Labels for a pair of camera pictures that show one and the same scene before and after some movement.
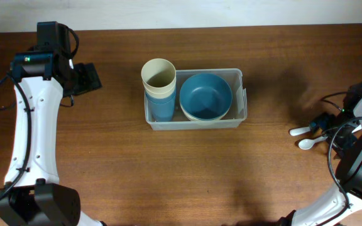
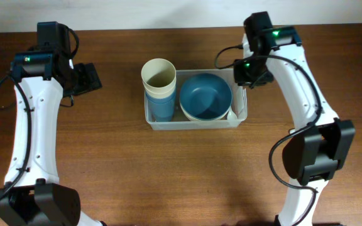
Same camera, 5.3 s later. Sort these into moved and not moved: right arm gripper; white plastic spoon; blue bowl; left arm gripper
Moved: white plastic spoon; right arm gripper
Not moved: left arm gripper; blue bowl
